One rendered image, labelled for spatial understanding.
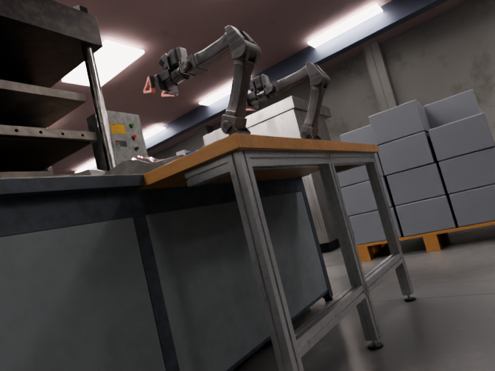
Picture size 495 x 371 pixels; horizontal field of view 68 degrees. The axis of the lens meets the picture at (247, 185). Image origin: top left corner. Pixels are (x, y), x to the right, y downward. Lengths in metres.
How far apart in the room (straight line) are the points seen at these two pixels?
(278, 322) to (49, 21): 1.95
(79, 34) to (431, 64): 6.43
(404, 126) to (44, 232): 2.75
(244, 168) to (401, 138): 2.38
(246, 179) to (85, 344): 0.59
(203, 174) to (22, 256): 0.49
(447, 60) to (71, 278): 7.28
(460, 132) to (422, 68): 4.68
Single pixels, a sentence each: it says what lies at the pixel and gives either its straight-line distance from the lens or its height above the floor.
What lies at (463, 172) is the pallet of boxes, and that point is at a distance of 3.19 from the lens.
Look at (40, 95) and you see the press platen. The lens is 2.29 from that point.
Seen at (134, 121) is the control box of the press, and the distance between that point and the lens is 2.62.
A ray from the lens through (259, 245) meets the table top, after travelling 0.96.
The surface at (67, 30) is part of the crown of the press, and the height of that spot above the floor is 1.84.
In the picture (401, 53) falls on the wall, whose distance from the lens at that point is 7.94.
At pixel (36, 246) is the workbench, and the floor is 0.63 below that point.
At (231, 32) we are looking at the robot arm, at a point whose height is 1.21.
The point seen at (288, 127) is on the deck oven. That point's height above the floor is 1.58.
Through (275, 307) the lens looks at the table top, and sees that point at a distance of 0.98.
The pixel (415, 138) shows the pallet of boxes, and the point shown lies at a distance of 3.21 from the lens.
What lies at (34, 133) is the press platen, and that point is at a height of 1.26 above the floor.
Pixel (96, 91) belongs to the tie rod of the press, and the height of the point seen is 1.52.
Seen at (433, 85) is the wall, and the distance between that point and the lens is 7.69.
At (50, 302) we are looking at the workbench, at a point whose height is 0.50.
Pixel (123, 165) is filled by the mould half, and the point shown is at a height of 0.88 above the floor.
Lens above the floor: 0.56
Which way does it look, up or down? 6 degrees up
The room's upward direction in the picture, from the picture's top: 14 degrees counter-clockwise
